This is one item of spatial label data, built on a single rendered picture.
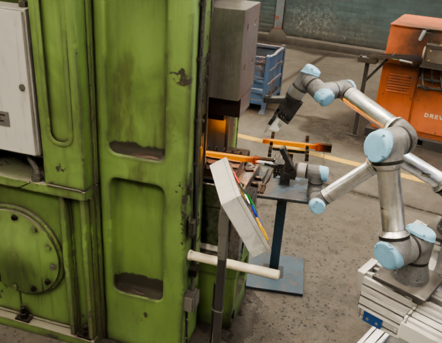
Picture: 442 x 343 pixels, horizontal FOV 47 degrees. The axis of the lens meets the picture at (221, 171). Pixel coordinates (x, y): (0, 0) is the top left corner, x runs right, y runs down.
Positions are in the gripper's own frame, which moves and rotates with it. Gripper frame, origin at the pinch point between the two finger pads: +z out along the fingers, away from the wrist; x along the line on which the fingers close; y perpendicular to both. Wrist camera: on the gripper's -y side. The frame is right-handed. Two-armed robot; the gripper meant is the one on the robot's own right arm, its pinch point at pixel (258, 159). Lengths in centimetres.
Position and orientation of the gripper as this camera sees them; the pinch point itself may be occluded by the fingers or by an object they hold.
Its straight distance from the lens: 261.2
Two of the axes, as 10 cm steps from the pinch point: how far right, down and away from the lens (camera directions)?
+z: -9.6, -1.6, 2.4
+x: 2.9, -4.0, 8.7
